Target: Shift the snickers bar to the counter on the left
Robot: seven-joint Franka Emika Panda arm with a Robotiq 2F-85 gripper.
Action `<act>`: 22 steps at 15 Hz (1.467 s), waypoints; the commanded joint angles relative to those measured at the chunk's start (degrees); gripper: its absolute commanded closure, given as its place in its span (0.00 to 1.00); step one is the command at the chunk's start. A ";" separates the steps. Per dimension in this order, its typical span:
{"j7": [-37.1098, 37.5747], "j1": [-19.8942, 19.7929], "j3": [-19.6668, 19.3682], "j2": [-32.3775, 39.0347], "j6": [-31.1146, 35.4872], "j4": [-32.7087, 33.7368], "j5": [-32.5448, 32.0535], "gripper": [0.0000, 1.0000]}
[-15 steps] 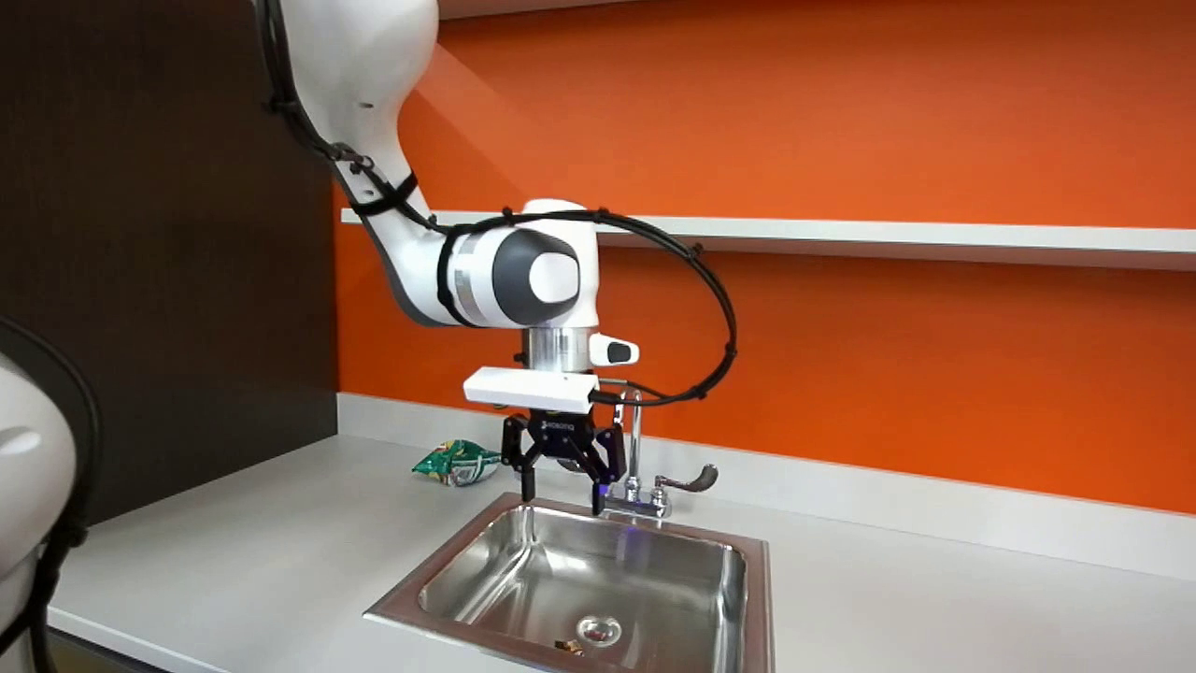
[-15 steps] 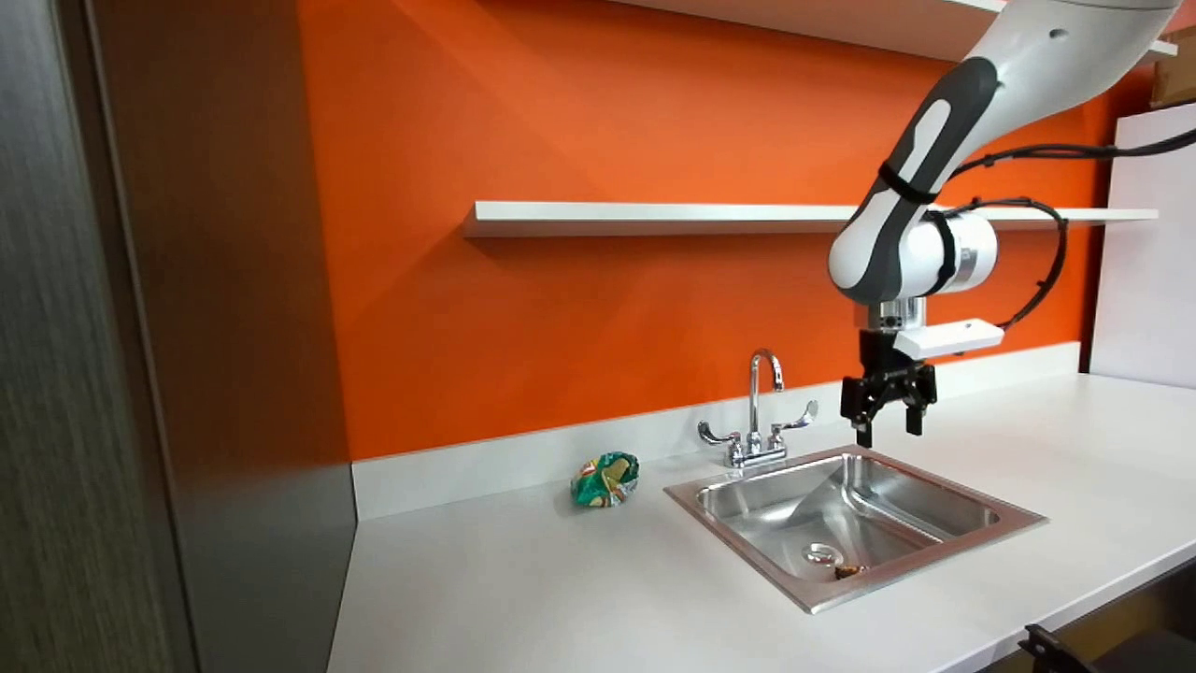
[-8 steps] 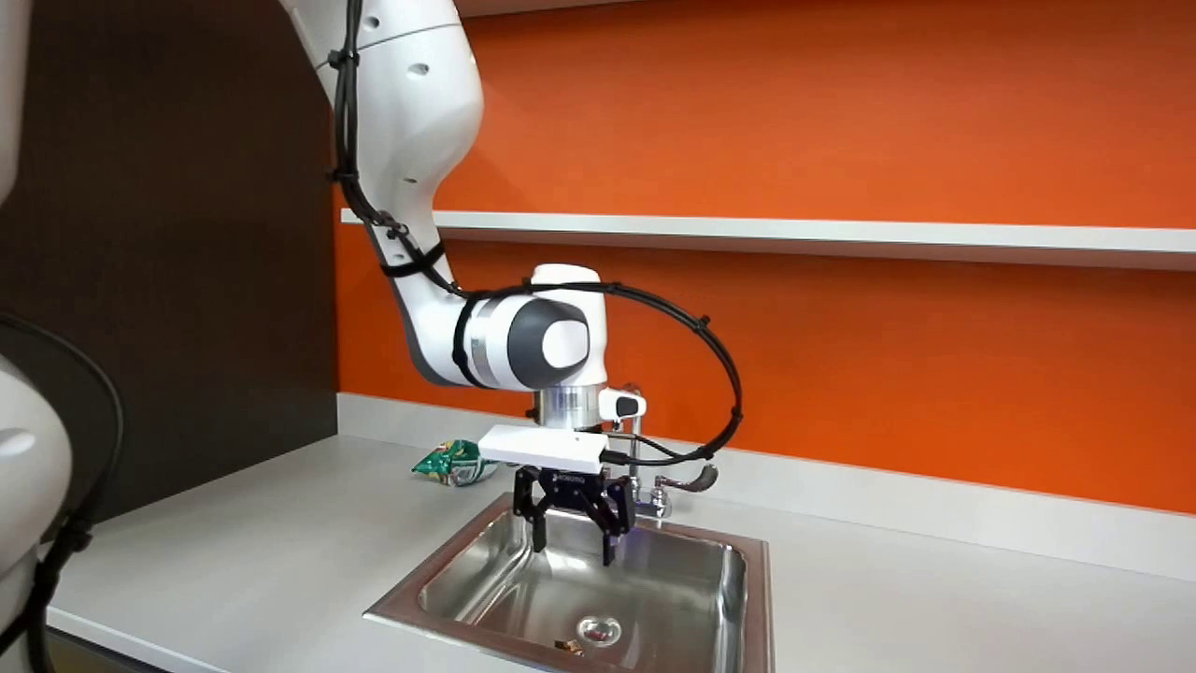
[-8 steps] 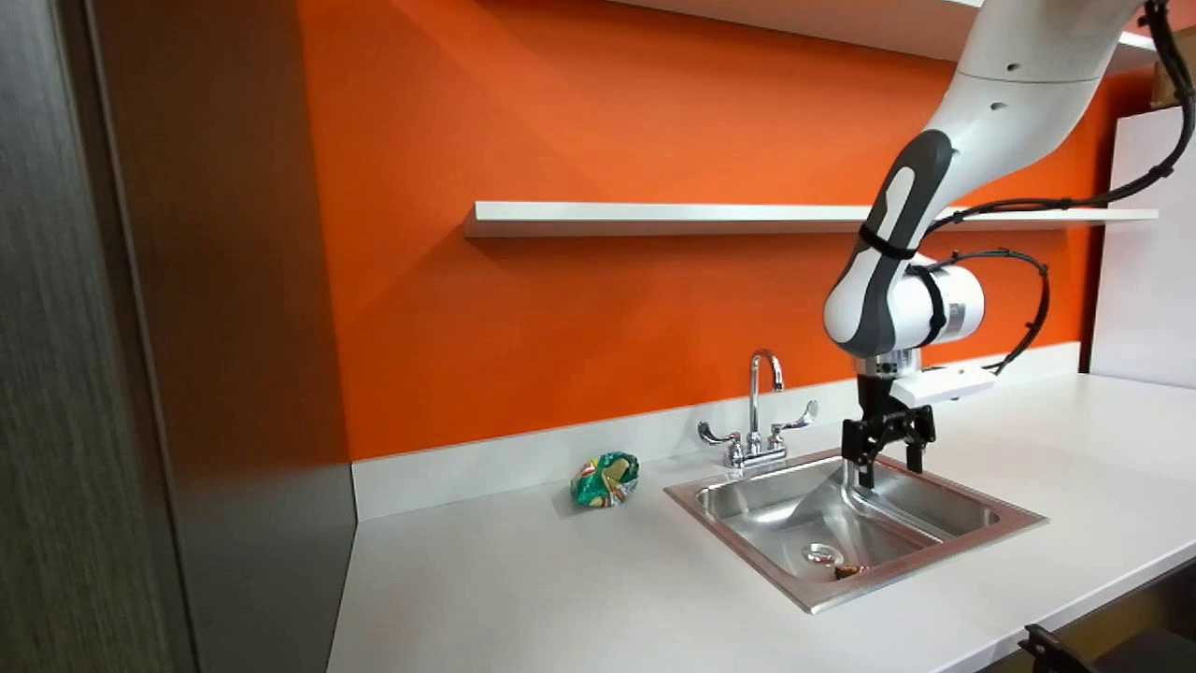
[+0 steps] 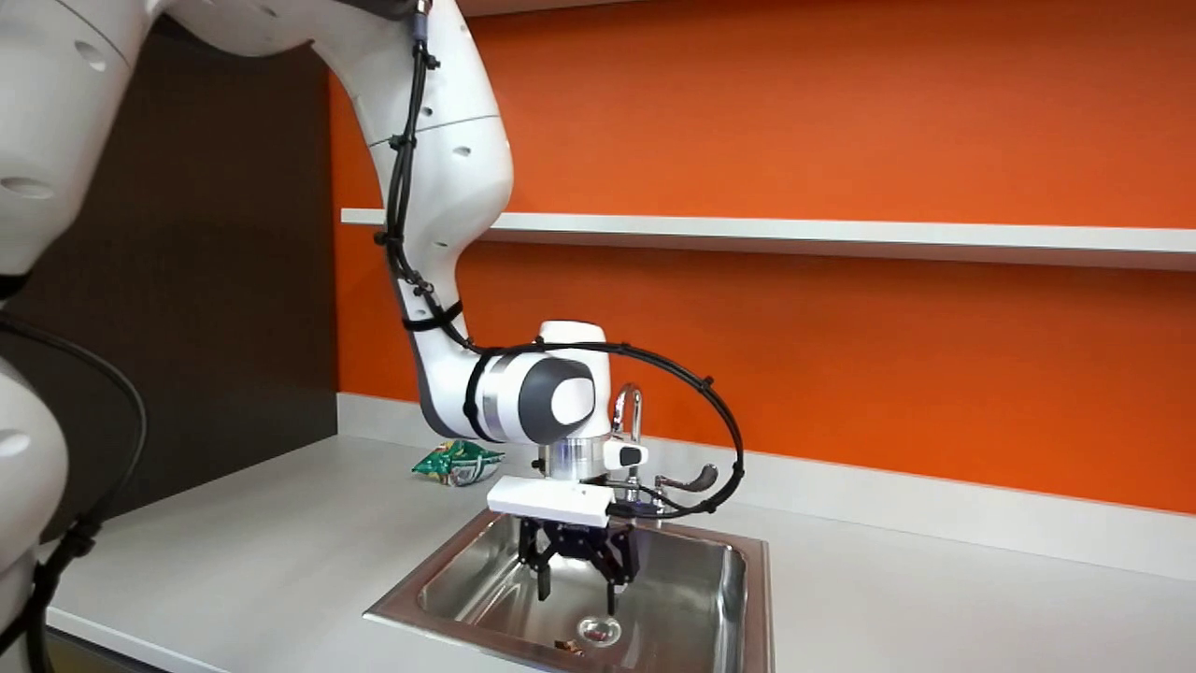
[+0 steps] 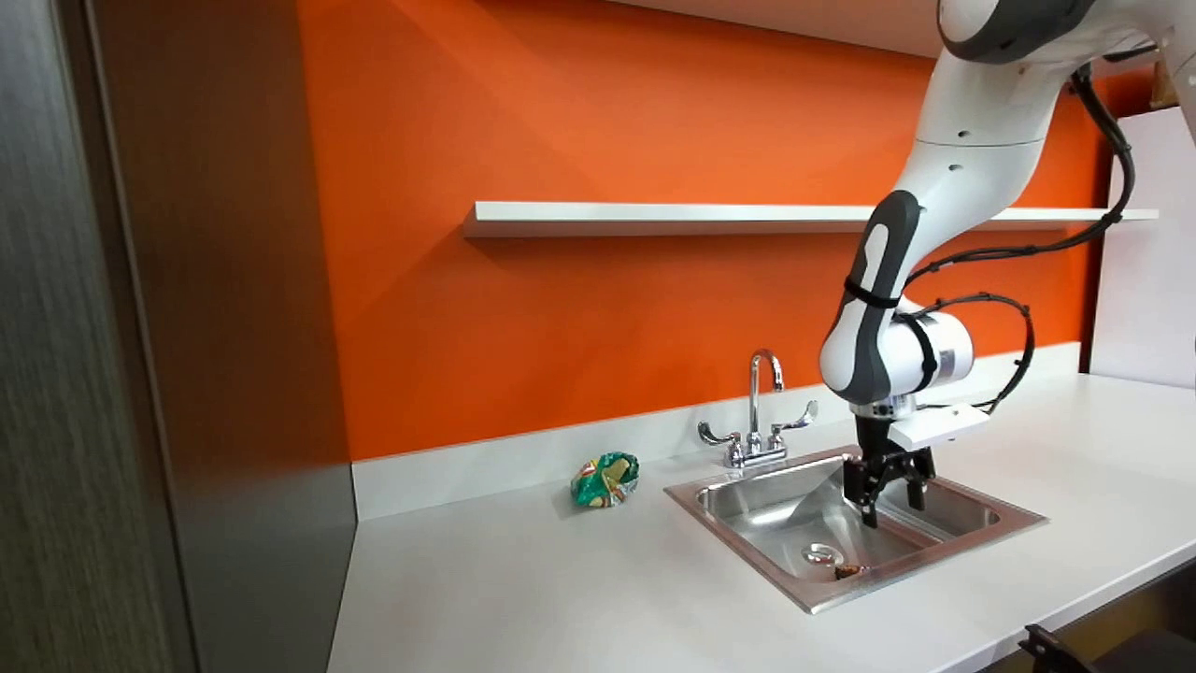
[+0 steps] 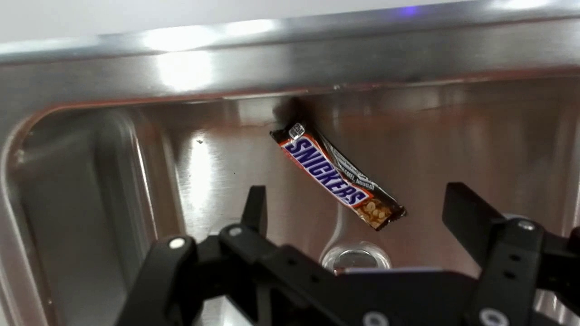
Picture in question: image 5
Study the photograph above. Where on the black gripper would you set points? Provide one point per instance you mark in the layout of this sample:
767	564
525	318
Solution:
578	537

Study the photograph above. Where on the snickers candy bar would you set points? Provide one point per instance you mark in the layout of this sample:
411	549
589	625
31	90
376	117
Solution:
566	646

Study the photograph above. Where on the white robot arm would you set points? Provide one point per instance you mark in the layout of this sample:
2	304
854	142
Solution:
433	152

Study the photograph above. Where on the round metal sink drain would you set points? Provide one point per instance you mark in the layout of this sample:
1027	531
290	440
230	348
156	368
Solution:
599	632

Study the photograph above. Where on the stainless steel sink basin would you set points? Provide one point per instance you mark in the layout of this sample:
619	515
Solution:
696	601

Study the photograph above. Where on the chrome sink faucet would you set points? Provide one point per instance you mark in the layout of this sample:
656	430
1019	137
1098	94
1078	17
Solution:
629	417

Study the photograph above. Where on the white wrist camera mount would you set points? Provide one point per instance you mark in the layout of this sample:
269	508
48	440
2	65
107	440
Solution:
548	499

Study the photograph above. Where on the white wall shelf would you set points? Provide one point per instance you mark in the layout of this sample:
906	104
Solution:
809	235

